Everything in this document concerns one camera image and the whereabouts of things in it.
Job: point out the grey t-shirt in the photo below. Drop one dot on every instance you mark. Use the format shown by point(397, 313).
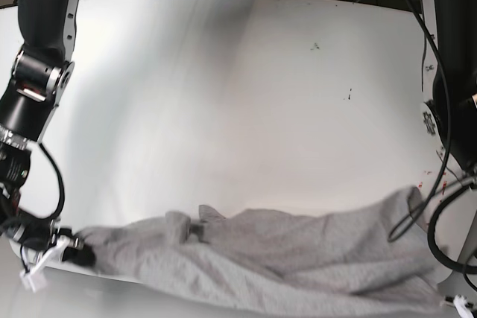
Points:
point(276, 263)

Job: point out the red tape rectangle marking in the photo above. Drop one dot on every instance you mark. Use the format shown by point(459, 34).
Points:
point(426, 181)

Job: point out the black robot arm image-left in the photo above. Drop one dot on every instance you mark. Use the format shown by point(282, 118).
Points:
point(39, 76)

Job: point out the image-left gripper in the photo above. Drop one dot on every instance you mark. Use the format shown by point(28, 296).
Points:
point(59, 245)

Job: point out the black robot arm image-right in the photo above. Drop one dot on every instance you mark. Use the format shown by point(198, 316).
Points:
point(449, 89)

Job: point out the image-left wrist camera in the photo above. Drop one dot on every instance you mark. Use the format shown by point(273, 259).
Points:
point(33, 280)

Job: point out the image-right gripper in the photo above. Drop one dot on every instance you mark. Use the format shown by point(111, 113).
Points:
point(464, 308)

